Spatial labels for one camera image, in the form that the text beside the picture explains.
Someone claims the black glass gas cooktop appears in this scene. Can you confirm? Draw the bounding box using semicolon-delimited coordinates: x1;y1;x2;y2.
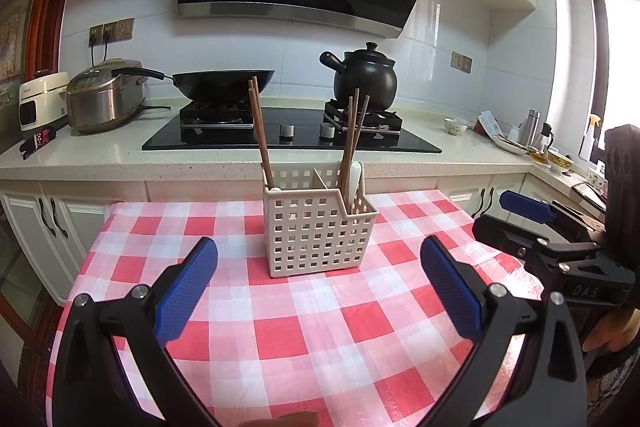
141;99;443;154

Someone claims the white spray bottle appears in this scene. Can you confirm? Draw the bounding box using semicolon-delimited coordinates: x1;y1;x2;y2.
579;114;601;160

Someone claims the white rice cooker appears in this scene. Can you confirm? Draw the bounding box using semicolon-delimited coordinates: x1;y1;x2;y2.
19;72;70;132

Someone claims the white plastic utensil basket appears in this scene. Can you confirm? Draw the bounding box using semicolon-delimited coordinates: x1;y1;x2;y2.
262;166;381;279

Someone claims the stainless steel electric cooker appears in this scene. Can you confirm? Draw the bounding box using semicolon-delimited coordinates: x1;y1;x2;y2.
65;58;147;136

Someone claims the white plate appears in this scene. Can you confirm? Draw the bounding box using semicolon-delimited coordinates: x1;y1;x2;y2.
492;134;531;156

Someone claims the person's left hand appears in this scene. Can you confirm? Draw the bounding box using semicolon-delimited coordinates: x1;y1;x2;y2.
240;411;321;427

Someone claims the white printed packet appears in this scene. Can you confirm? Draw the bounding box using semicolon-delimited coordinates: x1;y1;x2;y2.
477;111;501;138

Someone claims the black wok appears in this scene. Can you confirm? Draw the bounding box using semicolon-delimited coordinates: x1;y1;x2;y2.
111;68;276;104

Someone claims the black and pink cloth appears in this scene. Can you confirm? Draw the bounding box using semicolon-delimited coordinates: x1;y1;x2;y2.
20;127;60;154

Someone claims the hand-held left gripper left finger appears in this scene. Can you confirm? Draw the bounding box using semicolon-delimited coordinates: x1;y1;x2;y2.
47;236;221;427

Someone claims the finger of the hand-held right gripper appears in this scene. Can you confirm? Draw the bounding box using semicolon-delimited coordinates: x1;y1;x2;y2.
499;190;603;240
471;213;603;280

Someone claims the bright window with dark frame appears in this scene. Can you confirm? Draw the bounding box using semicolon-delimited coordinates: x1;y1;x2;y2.
585;0;640;158

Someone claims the steel thermos flask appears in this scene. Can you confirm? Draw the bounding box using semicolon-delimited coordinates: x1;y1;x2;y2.
520;109;542;146

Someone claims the person's right hand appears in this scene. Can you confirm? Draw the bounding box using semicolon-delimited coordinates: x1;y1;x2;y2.
582;307;633;357

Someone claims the black clay pot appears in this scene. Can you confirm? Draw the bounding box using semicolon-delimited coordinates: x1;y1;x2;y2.
320;42;398;112

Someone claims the grey wall power socket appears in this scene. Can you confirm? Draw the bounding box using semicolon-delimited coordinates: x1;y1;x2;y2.
103;18;136;42

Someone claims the glass bottle with black lid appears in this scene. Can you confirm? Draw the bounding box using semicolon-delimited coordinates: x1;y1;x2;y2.
537;123;556;154

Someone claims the yellow patterned bowl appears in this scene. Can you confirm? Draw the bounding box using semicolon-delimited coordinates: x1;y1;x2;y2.
547;149;575;172

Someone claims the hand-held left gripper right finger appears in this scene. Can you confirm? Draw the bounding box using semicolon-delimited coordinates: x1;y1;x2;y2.
417;234;588;427

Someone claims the black burner grate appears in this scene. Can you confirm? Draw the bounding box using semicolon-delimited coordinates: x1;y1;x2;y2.
179;101;256;128
323;99;403;132

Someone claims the red white checked tablecloth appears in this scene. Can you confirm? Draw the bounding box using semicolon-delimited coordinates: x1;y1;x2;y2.
45;189;546;427

